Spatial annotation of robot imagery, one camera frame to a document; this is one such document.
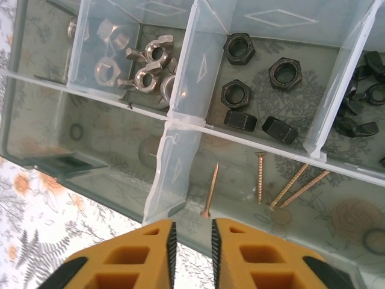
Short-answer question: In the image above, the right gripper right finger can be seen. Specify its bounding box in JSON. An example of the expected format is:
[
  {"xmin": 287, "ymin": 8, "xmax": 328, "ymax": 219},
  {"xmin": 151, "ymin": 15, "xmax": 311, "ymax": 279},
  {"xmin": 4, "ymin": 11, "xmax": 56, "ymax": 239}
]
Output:
[{"xmin": 210, "ymin": 217, "xmax": 356, "ymax": 289}]

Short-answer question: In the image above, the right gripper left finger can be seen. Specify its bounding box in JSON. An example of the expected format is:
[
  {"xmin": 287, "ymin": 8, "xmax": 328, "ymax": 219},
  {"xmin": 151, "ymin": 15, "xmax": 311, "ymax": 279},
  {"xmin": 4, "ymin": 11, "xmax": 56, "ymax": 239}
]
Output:
[{"xmin": 37, "ymin": 219, "xmax": 178, "ymax": 289}]

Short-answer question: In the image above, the brass wood screw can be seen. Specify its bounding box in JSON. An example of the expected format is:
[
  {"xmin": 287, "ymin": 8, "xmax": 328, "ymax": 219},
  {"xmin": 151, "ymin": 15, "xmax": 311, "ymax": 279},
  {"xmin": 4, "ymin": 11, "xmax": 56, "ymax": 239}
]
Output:
[
  {"xmin": 200, "ymin": 161, "xmax": 220, "ymax": 217},
  {"xmin": 254, "ymin": 152, "xmax": 265, "ymax": 205},
  {"xmin": 279, "ymin": 170, "xmax": 331, "ymax": 209},
  {"xmin": 266, "ymin": 163, "xmax": 310, "ymax": 211}
]

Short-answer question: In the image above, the transparent grey organizer box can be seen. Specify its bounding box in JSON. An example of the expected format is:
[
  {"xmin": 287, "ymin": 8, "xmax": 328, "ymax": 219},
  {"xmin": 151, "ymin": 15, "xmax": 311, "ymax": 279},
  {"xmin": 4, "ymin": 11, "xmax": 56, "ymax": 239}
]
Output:
[{"xmin": 0, "ymin": 0, "xmax": 385, "ymax": 289}]

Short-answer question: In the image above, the black hex nut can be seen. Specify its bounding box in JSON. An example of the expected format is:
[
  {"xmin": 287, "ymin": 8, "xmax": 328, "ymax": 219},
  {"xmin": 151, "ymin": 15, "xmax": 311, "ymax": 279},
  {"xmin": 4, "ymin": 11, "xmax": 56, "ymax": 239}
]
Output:
[
  {"xmin": 261, "ymin": 116, "xmax": 297, "ymax": 144},
  {"xmin": 267, "ymin": 57, "xmax": 301, "ymax": 91},
  {"xmin": 221, "ymin": 78, "xmax": 253, "ymax": 111},
  {"xmin": 223, "ymin": 33, "xmax": 257, "ymax": 66},
  {"xmin": 224, "ymin": 110, "xmax": 258, "ymax": 133}
]

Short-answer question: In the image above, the silver wing nut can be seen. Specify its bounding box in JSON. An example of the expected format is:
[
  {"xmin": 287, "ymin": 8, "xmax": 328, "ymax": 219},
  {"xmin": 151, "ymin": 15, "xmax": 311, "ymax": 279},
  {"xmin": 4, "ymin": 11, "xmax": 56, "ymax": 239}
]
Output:
[
  {"xmin": 158, "ymin": 57, "xmax": 179, "ymax": 110},
  {"xmin": 125, "ymin": 34, "xmax": 176, "ymax": 64},
  {"xmin": 116, "ymin": 61, "xmax": 165, "ymax": 92}
]

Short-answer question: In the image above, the silver hex nut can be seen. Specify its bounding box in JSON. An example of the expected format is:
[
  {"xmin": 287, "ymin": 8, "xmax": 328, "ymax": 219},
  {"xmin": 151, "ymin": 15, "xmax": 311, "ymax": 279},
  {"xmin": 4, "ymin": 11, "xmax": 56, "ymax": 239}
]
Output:
[
  {"xmin": 97, "ymin": 18, "xmax": 135, "ymax": 52},
  {"xmin": 66, "ymin": 17, "xmax": 79, "ymax": 45},
  {"xmin": 94, "ymin": 57, "xmax": 122, "ymax": 87}
]

